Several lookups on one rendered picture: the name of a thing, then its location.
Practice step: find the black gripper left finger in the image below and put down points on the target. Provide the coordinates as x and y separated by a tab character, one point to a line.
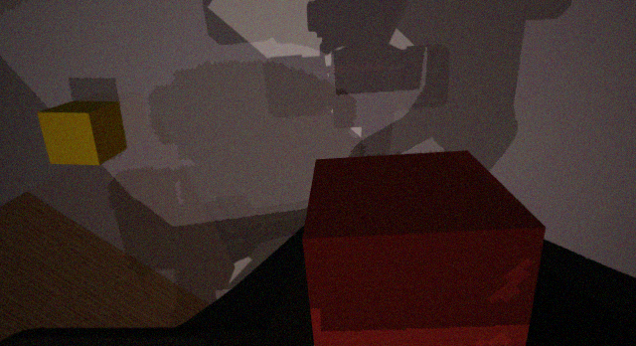
269	307

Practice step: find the yellow cube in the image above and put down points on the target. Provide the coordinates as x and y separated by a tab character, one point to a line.
83	132

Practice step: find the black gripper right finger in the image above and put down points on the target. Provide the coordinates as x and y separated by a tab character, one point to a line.
581	302

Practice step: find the red block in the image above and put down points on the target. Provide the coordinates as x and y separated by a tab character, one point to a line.
423	249

